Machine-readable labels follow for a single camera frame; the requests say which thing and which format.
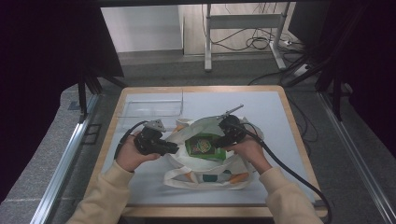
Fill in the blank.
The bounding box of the aluminium rail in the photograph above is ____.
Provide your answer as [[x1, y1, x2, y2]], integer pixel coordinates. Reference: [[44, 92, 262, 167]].
[[30, 92, 101, 224], [317, 91, 396, 224]]

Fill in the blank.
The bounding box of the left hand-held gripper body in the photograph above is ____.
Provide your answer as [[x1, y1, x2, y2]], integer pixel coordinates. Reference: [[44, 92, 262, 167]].
[[134, 119, 169, 157]]

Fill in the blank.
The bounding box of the thin black floor cable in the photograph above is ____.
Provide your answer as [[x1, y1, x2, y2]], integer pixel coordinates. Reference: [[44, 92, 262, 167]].
[[286, 90, 319, 157]]

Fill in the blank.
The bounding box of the person's left hand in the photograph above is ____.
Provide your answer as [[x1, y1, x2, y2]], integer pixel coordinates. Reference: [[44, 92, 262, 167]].
[[115, 130, 162, 173]]

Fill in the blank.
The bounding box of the black metal stand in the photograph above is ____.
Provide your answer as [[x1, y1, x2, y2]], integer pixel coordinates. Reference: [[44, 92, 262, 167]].
[[77, 69, 127, 123], [281, 3, 354, 122]]

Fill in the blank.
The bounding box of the tangle of black floor cables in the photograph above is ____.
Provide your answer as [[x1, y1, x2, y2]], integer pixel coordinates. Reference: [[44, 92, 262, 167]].
[[211, 3, 307, 53]]

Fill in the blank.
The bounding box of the white patterned tote bag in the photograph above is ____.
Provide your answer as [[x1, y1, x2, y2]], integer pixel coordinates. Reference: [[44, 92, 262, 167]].
[[163, 115, 265, 191]]

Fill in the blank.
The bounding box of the white power strip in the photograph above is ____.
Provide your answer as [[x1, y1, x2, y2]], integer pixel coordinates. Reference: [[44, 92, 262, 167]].
[[292, 63, 313, 77]]

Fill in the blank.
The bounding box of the clear plastic box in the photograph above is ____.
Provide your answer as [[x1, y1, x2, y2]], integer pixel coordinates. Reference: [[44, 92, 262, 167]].
[[117, 89, 185, 129]]

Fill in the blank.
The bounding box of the white metal desk frame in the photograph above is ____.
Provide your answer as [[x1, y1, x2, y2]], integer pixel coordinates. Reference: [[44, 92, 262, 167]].
[[204, 3, 289, 73]]

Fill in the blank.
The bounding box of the person's right hand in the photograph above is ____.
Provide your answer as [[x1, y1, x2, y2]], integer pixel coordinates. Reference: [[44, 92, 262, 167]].
[[225, 135, 274, 175]]

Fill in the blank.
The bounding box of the green snack packet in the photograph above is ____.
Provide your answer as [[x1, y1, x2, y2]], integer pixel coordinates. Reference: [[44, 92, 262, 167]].
[[185, 133, 227, 161]]

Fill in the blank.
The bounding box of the left hand-held gripper cable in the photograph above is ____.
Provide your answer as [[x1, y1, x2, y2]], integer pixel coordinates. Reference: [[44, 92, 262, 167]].
[[113, 120, 149, 161]]

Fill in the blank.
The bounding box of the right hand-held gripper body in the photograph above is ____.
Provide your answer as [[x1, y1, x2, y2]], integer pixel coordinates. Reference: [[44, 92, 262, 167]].
[[218, 104, 247, 147]]

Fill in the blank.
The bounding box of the black curtain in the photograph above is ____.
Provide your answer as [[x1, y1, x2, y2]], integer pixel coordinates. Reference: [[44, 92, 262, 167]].
[[323, 0, 396, 157], [0, 0, 125, 203]]

